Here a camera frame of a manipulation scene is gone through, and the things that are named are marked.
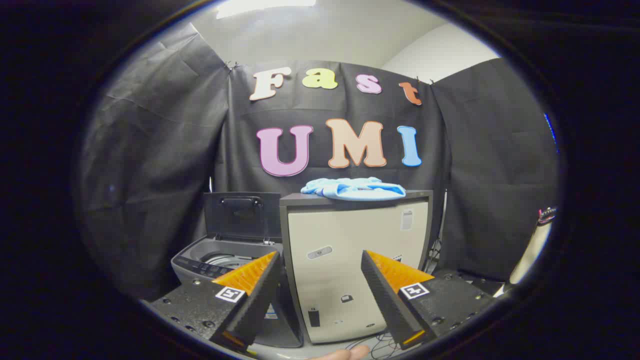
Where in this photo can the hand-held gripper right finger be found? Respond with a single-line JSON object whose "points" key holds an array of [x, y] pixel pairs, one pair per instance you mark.
{"points": [[385, 295]]}

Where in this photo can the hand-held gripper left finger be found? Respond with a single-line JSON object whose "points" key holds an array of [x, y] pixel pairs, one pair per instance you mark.
{"points": [[257, 295]]}

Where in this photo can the grey washing machine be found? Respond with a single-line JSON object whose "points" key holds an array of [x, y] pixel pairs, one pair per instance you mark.
{"points": [[200, 250]]}

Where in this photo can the light blue shirt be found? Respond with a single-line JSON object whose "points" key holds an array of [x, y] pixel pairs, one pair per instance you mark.
{"points": [[355, 189]]}

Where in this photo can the beige cabinet with dark top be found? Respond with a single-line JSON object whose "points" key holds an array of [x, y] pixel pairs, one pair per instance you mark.
{"points": [[345, 235]]}

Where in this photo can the cream white object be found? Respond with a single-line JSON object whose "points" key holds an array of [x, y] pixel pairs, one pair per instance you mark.
{"points": [[531, 252]]}

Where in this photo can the black backdrop cloth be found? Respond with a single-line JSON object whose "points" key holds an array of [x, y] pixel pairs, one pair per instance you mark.
{"points": [[150, 150]]}

